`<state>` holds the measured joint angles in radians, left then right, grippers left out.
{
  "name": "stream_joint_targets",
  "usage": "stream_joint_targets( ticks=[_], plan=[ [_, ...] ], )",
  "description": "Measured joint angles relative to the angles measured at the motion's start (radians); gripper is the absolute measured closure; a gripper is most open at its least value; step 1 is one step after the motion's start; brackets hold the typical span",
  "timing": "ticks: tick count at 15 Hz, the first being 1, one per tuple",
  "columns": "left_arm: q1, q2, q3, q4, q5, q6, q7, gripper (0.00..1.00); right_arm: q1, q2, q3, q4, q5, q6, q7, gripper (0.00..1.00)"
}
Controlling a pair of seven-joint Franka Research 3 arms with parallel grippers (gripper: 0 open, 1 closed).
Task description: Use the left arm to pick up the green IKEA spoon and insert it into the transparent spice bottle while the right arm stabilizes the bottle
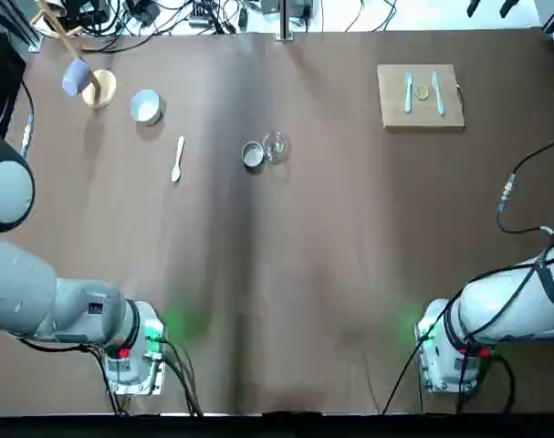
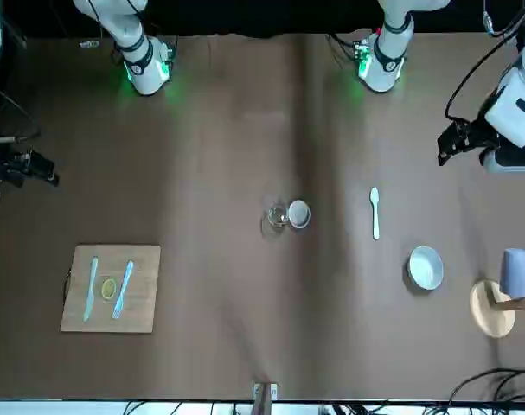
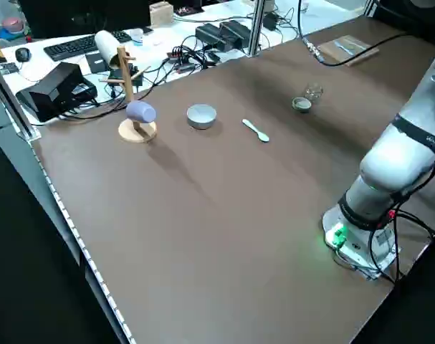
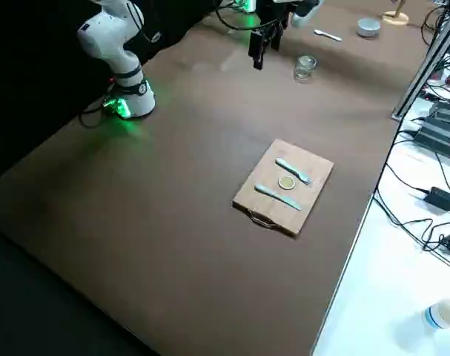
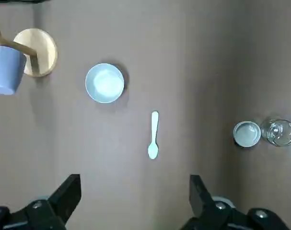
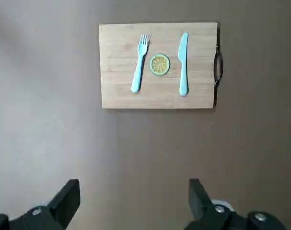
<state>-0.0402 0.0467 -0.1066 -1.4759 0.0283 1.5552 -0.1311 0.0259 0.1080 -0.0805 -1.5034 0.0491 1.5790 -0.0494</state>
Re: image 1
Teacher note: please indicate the transparent glass spice bottle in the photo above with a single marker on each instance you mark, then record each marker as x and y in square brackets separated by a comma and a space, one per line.
[275, 147]

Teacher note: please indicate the pale green plastic spoon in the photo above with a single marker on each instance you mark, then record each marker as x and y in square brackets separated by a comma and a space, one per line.
[179, 159]

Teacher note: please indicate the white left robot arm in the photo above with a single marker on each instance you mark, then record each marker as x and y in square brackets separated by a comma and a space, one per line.
[21, 292]

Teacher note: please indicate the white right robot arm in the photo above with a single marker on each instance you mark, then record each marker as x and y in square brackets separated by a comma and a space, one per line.
[500, 301]

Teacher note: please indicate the round white bottle lid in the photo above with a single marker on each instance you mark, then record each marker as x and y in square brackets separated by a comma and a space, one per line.
[252, 155]

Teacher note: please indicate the pale green plastic knife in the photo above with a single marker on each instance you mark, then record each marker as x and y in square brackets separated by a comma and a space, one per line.
[438, 93]

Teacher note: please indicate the yellow lemon slice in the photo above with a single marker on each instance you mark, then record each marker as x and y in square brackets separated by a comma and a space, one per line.
[422, 92]

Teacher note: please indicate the pale blue plastic fork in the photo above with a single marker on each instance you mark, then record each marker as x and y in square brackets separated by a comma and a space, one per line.
[408, 93]

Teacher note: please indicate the wooden cutting board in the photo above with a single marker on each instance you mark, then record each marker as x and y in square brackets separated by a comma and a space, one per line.
[422, 116]

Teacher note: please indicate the black power adapter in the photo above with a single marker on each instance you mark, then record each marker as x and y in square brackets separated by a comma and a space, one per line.
[142, 10]

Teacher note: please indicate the white round bowl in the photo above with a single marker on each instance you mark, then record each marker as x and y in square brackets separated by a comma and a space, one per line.
[146, 107]

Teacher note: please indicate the wooden cup stand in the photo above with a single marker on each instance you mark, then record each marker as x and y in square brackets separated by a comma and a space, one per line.
[102, 89]

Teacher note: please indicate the purple plastic cup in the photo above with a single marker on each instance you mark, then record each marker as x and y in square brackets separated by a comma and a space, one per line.
[76, 77]

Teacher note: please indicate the metal camera post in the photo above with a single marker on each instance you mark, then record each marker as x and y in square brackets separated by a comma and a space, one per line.
[285, 20]

